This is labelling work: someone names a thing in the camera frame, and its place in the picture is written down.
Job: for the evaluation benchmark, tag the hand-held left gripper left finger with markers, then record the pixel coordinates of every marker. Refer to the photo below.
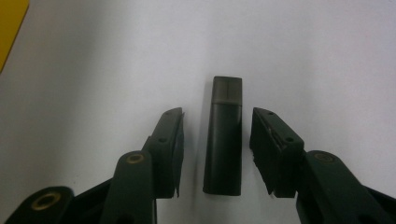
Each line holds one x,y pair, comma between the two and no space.
162,152

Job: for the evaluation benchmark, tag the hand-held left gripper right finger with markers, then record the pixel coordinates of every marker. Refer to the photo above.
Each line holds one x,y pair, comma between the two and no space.
277,152

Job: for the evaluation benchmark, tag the black usb stick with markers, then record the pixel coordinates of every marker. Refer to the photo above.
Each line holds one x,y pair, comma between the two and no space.
223,140

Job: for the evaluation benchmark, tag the yellow black drawer organizer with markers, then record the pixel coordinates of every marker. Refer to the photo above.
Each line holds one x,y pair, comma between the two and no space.
9,28

